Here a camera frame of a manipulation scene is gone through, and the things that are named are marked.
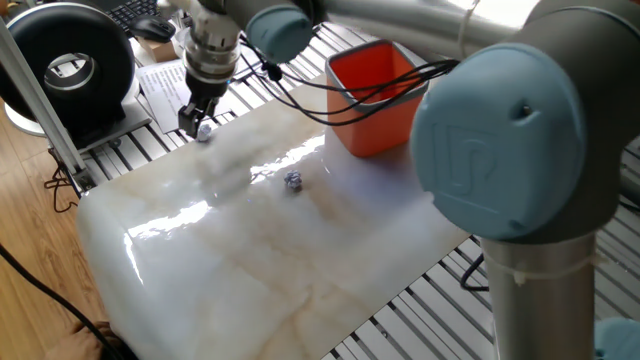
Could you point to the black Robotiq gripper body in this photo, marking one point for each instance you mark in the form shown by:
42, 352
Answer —
209, 92

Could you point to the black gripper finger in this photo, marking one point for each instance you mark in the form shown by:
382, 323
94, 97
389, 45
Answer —
189, 120
210, 112

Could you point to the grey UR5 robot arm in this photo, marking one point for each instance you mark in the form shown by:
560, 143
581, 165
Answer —
500, 140

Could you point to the orange trash can grey rim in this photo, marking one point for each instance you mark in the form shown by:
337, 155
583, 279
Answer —
370, 135

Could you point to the single printed paper sheet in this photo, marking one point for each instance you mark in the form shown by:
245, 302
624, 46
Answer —
160, 85

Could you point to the tiny cardboard box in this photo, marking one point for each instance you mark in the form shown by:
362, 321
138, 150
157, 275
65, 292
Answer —
160, 50

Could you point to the black computer mouse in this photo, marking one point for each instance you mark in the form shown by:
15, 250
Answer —
152, 27

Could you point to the tiny crumpled paper ball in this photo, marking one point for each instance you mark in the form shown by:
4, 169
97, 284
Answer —
293, 179

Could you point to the black keyboard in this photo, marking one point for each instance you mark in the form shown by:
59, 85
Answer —
135, 10

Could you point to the aluminium frame post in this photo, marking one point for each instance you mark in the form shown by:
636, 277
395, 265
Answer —
40, 110

